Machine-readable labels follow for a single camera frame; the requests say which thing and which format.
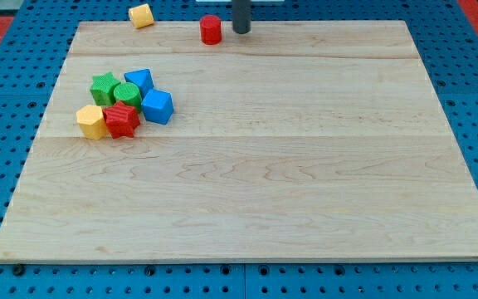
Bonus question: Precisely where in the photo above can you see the red cylinder block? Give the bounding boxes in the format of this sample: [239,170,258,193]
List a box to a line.
[199,15,222,45]

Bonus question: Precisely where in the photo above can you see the red star block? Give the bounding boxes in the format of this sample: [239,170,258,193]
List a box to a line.
[103,101,140,139]

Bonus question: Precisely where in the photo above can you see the green star block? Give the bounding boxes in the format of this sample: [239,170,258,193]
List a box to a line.
[90,71,120,106]

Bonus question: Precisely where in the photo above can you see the light wooden board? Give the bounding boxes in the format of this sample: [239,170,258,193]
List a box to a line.
[0,21,478,264]

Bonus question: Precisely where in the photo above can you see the blue cube block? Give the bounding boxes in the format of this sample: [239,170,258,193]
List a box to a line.
[141,89,173,125]

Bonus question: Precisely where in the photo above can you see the blue triangle block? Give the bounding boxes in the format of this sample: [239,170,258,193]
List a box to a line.
[124,68,154,97]

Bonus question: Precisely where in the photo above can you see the green cylinder block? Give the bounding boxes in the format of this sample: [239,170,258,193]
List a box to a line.
[114,82,142,113]

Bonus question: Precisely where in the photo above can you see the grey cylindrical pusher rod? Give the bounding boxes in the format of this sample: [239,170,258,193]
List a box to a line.
[232,0,251,34]

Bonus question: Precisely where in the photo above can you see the yellow hexagon block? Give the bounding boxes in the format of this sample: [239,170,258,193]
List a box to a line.
[76,105,109,140]

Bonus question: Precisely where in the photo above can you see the yellow block at top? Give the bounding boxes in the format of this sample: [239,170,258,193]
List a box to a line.
[128,3,154,29]

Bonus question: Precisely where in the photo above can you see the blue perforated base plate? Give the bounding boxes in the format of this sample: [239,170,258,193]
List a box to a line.
[0,0,478,298]

